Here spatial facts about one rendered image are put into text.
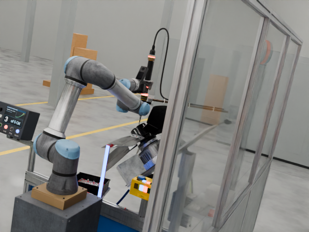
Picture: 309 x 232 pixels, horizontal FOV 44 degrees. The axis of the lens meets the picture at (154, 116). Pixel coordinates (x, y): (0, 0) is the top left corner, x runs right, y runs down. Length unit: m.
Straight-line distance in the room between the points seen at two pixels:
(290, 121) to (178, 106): 6.83
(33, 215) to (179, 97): 1.11
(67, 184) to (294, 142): 6.32
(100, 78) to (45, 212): 0.67
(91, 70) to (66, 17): 6.70
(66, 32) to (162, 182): 7.60
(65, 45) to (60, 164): 6.79
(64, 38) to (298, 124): 5.08
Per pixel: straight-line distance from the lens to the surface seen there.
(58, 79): 8.59
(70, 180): 1.86
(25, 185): 2.64
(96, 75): 1.84
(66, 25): 8.50
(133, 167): 2.49
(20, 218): 1.94
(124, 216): 2.24
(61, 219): 1.79
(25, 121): 2.50
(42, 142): 1.93
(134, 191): 2.13
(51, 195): 1.85
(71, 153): 1.81
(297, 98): 7.70
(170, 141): 0.98
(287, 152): 7.85
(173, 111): 0.98
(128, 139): 2.43
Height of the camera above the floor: 1.82
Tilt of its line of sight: 11 degrees down
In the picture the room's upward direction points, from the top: 11 degrees clockwise
